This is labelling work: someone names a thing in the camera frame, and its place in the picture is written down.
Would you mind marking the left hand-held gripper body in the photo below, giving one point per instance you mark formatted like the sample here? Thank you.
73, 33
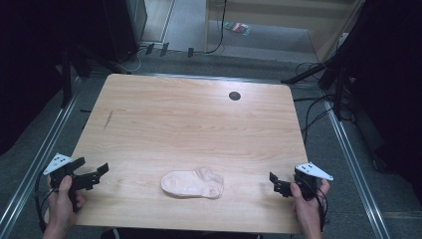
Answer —
57, 164

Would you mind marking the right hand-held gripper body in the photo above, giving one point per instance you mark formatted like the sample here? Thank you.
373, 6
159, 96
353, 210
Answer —
310, 176

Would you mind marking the black tripod stand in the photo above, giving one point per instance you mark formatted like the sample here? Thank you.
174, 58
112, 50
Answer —
331, 71

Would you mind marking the person's right hand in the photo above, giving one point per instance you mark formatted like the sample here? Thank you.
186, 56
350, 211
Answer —
307, 212

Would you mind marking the pink ankle sock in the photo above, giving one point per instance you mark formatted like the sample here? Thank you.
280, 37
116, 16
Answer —
208, 173
185, 184

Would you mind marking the black round table grommet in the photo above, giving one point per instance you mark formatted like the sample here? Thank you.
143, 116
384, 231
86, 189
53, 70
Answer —
234, 96

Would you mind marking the person's dark clothing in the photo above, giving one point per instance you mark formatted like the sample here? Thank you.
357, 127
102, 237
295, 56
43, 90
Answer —
179, 235

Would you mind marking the black metal stand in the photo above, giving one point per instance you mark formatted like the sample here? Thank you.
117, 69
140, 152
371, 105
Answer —
66, 74

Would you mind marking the colourful packet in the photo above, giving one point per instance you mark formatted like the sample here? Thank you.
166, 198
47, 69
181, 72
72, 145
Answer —
237, 28

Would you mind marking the dark curtain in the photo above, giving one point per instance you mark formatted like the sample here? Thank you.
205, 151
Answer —
391, 83
30, 66

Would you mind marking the light wooden shelf unit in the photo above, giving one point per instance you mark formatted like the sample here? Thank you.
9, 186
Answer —
282, 20

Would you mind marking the person's left hand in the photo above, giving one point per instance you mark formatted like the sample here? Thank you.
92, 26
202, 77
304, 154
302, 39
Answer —
59, 207

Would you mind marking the metal floor rail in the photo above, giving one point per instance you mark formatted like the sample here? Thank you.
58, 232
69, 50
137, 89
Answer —
355, 166
36, 159

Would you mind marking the black cabinet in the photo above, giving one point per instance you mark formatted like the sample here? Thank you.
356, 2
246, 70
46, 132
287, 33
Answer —
124, 30

